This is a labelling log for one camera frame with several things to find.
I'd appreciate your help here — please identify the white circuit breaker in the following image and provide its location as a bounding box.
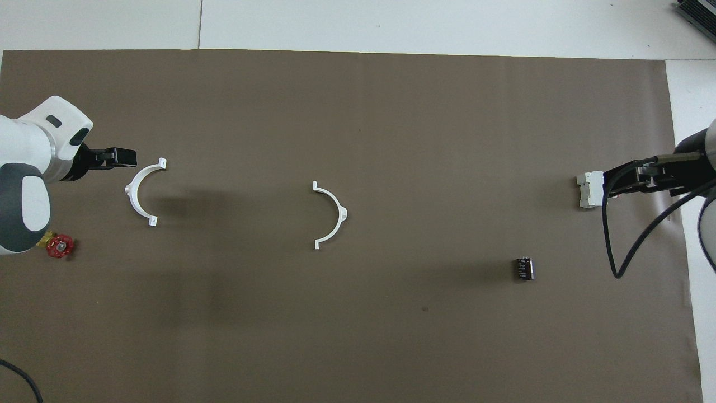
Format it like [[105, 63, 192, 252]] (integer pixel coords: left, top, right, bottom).
[[576, 171, 606, 209]]

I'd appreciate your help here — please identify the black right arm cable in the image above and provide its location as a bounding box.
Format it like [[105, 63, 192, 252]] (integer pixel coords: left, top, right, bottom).
[[602, 160, 716, 279]]

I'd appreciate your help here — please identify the red-handled brass valve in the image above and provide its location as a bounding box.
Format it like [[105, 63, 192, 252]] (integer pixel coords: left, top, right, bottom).
[[36, 229, 76, 259]]

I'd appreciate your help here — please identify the white half-ring pipe clamp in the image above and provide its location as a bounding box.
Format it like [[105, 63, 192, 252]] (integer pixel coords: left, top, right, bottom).
[[124, 158, 168, 227], [312, 180, 348, 251]]

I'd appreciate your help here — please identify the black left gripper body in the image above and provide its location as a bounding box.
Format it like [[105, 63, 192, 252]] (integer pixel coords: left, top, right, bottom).
[[59, 143, 116, 182]]

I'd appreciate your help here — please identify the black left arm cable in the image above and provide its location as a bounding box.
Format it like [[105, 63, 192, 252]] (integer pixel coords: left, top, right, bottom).
[[0, 358, 44, 403]]

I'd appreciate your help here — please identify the black ribbed device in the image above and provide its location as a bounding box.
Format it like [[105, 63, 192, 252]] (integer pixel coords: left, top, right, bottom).
[[674, 0, 716, 30]]

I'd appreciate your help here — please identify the brown paper mat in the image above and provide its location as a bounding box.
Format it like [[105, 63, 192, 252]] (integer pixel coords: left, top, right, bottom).
[[0, 49, 704, 403]]

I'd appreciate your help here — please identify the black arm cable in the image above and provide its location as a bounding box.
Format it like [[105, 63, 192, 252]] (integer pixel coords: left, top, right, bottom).
[[0, 358, 44, 403], [602, 160, 716, 279]]

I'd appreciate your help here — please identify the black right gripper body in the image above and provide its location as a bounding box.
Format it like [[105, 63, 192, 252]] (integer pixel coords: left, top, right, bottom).
[[646, 129, 716, 196]]

